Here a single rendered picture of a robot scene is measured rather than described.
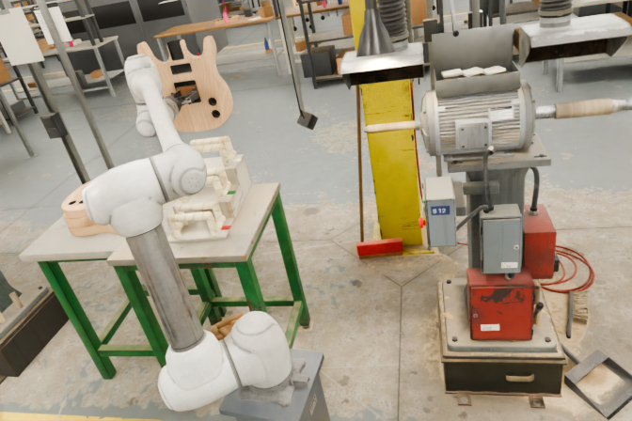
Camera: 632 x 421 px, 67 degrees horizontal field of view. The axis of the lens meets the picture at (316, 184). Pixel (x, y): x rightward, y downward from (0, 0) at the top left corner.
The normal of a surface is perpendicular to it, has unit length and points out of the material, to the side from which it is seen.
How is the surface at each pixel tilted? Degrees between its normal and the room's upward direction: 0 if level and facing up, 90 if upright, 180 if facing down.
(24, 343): 90
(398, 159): 90
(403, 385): 0
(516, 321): 90
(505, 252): 90
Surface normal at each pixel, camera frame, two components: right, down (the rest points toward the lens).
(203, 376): 0.38, 0.13
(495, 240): -0.17, 0.49
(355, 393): -0.18, -0.87
